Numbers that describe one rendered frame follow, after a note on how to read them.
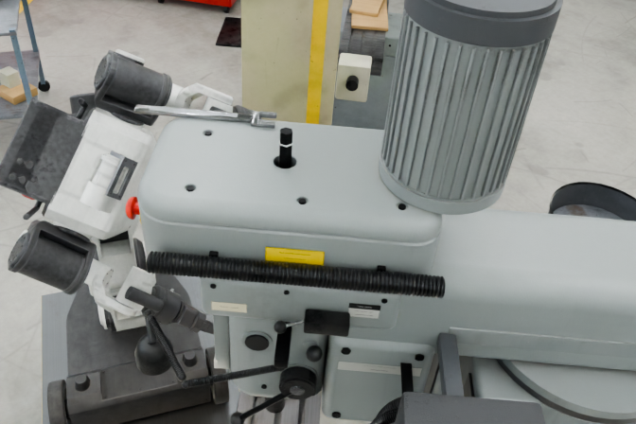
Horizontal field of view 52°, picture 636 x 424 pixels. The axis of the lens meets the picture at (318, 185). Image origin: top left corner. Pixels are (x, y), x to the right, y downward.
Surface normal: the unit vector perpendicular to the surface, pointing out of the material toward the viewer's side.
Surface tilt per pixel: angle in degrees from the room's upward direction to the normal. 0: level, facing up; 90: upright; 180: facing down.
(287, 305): 90
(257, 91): 90
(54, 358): 0
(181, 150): 0
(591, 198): 86
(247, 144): 0
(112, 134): 55
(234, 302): 90
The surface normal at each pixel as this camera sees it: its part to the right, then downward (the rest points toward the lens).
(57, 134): 0.29, 0.07
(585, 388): 0.07, -0.77
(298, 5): -0.06, 0.63
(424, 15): -0.83, 0.31
